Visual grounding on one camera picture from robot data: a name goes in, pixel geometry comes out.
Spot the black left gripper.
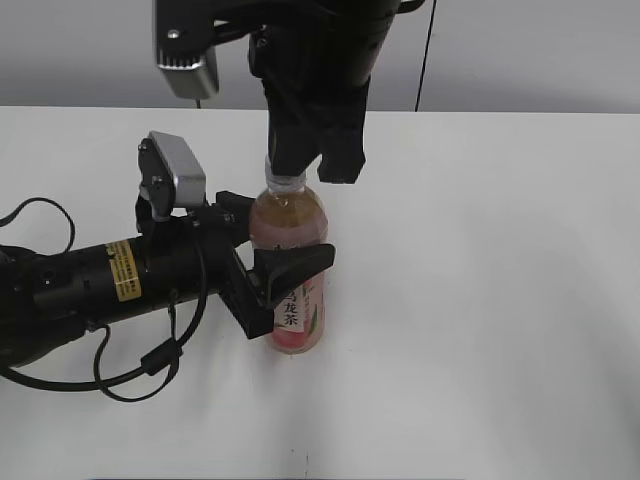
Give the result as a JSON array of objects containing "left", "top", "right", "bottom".
[{"left": 188, "top": 191, "right": 335, "bottom": 339}]

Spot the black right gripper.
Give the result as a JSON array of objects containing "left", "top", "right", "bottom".
[{"left": 248, "top": 19, "right": 380, "bottom": 184}]

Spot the pink peach tea bottle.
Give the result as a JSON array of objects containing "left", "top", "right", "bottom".
[{"left": 249, "top": 187, "right": 328, "bottom": 354}]

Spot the white bottle cap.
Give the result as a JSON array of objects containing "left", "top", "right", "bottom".
[{"left": 264, "top": 155, "right": 307, "bottom": 193}]

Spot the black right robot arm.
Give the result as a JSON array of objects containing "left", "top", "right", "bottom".
[{"left": 216, "top": 1, "right": 422, "bottom": 184}]

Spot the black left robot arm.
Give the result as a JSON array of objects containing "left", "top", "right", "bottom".
[{"left": 1, "top": 192, "right": 335, "bottom": 367}]

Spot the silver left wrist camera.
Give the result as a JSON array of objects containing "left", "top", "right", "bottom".
[{"left": 138, "top": 130, "right": 206, "bottom": 222}]

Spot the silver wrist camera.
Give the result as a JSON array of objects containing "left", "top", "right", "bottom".
[
  {"left": 152, "top": 1, "right": 219, "bottom": 101},
  {"left": 138, "top": 130, "right": 206, "bottom": 222}
]

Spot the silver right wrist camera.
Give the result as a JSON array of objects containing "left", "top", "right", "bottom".
[{"left": 152, "top": 1, "right": 219, "bottom": 101}]

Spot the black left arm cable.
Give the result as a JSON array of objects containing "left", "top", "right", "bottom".
[{"left": 0, "top": 197, "right": 206, "bottom": 403}]

